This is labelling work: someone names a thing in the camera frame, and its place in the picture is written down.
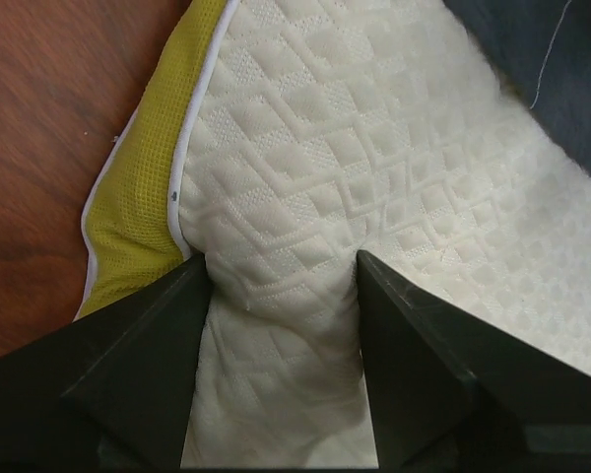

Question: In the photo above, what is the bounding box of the grey checked pillowcase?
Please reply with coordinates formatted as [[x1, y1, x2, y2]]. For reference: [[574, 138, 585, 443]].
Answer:
[[445, 0, 591, 176]]

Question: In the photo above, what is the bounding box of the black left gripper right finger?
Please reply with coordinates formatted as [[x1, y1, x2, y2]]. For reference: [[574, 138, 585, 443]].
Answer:
[[357, 251, 591, 472]]

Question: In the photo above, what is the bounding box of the cream yellow-edged pillow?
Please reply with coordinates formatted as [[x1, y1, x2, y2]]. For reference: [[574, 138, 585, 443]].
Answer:
[[80, 1, 591, 467]]

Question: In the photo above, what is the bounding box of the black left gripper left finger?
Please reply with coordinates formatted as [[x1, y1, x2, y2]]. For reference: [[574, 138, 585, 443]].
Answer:
[[0, 255, 211, 470]]

